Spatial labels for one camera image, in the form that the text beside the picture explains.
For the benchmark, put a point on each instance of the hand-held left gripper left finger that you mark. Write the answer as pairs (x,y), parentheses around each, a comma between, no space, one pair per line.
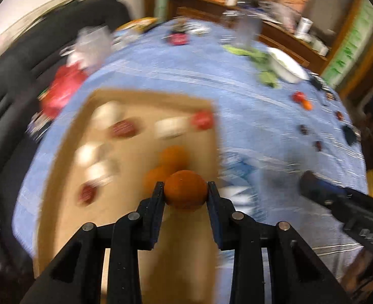
(154,215)

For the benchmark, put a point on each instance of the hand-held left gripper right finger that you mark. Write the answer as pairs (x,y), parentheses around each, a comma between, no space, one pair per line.
(214,215)

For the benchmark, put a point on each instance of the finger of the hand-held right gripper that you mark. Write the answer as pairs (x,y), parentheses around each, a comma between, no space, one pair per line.
(319,190)

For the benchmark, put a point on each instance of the orange tangerine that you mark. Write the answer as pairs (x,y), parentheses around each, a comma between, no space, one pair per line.
(307,104)
(153,180)
(185,190)
(174,157)

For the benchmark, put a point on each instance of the brown cardboard box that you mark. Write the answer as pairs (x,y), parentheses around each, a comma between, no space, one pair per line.
(132,155)

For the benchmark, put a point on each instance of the dark red fruit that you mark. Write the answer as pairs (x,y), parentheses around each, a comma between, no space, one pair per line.
(202,120)
(124,129)
(87,193)

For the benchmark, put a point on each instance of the small dark red date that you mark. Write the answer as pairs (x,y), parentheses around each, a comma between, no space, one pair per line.
(340,116)
(318,145)
(303,129)

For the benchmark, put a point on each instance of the black pouch with keys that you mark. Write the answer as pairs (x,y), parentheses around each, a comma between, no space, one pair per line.
(349,134)

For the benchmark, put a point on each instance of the red tomato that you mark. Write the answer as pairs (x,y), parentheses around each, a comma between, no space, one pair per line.
(299,96)

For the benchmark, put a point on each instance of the black power adapter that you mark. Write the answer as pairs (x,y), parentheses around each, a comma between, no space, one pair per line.
(315,82)

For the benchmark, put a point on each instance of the white bowl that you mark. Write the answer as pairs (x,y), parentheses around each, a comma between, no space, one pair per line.
(287,65)

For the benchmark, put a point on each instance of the green leafy vegetable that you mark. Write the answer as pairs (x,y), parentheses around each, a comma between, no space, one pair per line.
(262,66)

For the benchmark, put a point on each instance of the clear plastic jar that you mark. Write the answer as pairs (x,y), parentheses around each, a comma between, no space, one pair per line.
(247,31)

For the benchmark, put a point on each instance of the plastic bag with red contents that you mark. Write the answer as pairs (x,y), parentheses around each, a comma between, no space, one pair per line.
(283,15)

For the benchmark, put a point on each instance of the clear plastic bag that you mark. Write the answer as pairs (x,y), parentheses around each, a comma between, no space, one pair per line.
(93,47)

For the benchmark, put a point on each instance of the black leather sofa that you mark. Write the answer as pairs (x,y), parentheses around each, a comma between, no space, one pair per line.
(9,95)

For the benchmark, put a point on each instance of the yellow snack package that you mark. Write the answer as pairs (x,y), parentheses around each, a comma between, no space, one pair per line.
(137,24)

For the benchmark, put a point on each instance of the small white cup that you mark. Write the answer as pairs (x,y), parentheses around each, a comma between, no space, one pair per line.
(231,0)

